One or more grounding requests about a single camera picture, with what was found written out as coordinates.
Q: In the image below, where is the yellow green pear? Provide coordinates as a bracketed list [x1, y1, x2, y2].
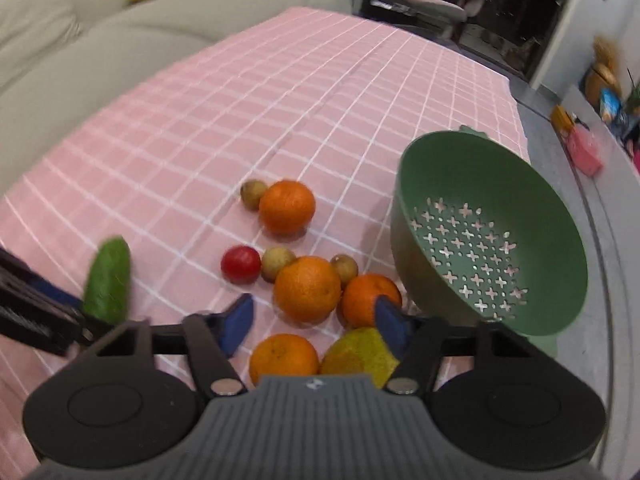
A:
[319, 327, 399, 388]

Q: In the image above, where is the pink checkered tablecloth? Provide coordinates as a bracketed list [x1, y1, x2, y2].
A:
[0, 5, 532, 480]

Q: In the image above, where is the brown longan far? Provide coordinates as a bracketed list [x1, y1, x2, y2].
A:
[240, 179, 268, 211]

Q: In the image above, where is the brown longan right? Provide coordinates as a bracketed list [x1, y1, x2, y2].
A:
[330, 254, 359, 287]

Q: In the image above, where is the blue snack bag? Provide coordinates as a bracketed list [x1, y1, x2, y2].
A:
[599, 88, 620, 125]

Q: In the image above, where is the golden round vase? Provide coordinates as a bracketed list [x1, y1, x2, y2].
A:
[584, 62, 620, 107]

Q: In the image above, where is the pink storage box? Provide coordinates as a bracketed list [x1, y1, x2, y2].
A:
[566, 125, 603, 177]

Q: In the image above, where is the orange mandarin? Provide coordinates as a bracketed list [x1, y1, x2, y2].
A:
[341, 273, 402, 328]
[273, 256, 342, 324]
[258, 180, 316, 236]
[248, 334, 320, 386]

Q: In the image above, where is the orange box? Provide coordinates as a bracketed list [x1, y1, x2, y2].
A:
[550, 105, 575, 139]

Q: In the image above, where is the green cucumber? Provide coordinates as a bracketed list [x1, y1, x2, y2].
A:
[82, 236, 131, 326]

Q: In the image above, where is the green plastic colander bowl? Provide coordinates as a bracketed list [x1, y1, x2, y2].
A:
[390, 130, 588, 337]

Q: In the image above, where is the brown longan middle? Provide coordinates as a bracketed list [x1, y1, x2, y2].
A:
[262, 246, 296, 283]

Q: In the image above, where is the red cherry tomato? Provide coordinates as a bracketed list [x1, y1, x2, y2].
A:
[220, 245, 262, 284]

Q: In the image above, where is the brown longan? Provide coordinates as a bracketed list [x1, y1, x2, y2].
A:
[240, 179, 268, 211]
[330, 254, 359, 287]
[262, 246, 296, 283]

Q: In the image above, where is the beige sofa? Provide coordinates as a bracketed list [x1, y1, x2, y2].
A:
[1, 0, 352, 191]

